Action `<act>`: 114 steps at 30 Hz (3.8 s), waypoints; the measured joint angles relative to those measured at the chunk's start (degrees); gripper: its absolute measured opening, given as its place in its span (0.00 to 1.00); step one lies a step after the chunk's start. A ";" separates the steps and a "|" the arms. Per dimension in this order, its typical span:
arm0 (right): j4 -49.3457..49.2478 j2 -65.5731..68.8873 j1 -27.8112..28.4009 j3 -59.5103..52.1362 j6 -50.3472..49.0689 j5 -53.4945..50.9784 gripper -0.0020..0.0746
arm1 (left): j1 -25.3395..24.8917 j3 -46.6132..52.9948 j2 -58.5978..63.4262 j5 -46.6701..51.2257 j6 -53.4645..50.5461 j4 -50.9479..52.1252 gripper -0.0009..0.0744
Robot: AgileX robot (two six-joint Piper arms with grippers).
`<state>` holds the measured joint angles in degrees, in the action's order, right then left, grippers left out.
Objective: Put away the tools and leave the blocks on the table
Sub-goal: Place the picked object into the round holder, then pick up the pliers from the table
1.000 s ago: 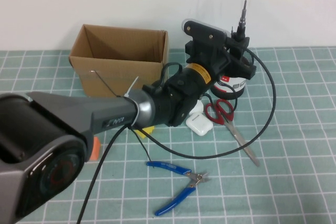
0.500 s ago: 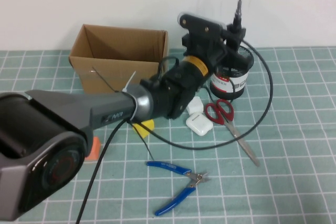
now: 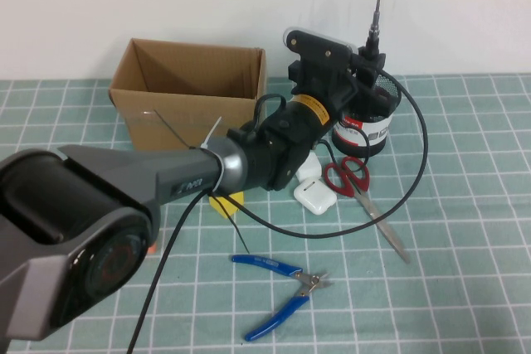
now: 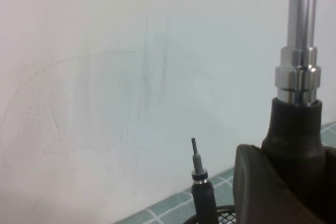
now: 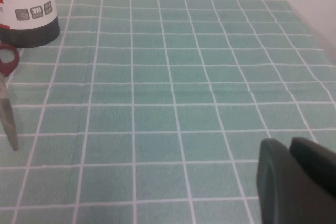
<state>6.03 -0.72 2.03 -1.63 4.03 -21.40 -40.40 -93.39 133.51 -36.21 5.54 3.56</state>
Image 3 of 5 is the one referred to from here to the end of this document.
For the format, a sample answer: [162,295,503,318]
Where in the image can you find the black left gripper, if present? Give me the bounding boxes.
[288,47,392,113]

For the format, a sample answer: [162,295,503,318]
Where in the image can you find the left camera black cable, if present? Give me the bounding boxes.
[126,67,429,354]

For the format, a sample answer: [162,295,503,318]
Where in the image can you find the green checked tablecloth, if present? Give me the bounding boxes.
[0,75,531,354]

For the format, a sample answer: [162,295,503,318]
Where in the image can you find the black zip tie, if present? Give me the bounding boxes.
[211,196,251,255]
[153,109,194,151]

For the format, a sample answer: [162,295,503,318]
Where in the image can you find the red-handled scissors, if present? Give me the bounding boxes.
[324,156,412,264]

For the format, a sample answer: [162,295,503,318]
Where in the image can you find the blue-handled cutting pliers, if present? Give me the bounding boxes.
[231,253,335,342]

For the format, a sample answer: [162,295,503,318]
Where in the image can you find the white zip tie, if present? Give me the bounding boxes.
[198,116,227,196]

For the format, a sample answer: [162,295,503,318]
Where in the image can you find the short black loop cable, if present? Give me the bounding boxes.
[252,95,288,139]

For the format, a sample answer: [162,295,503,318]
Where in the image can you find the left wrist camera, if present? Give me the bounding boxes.
[283,26,360,61]

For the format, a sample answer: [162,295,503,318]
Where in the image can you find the brown cardboard box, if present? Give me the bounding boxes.
[108,37,267,153]

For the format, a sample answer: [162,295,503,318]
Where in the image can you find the white cube block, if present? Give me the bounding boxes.
[296,153,323,183]

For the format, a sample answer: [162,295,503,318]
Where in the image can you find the yellow cube block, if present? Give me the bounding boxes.
[208,191,246,221]

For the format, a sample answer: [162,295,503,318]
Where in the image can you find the black mesh pen holder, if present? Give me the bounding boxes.
[331,71,404,159]

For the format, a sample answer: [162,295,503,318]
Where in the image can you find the white earbuds case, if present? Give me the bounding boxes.
[293,177,337,216]

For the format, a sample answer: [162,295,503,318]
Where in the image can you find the thick black screwdriver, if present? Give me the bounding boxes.
[363,0,385,90]

